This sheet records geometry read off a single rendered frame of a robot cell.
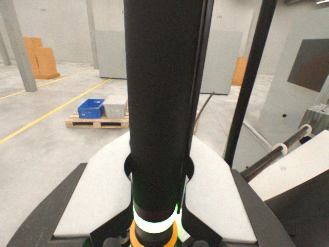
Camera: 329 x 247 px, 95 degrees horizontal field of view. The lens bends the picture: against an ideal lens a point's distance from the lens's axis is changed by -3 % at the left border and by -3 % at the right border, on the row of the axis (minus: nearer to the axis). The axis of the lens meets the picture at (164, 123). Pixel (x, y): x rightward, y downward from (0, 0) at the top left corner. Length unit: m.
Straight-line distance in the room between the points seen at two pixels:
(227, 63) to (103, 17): 9.62
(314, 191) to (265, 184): 0.27
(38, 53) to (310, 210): 8.42
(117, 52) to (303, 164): 7.35
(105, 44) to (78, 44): 6.48
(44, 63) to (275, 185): 8.34
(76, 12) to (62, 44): 2.48
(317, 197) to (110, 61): 7.60
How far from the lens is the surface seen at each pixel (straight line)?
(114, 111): 3.21
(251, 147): 1.37
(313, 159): 0.53
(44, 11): 15.23
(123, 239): 0.36
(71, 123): 3.47
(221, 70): 5.92
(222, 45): 5.84
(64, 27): 14.46
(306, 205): 0.25
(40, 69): 8.53
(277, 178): 0.53
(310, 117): 0.65
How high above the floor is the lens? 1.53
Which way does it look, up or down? 27 degrees down
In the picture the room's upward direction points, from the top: 4 degrees clockwise
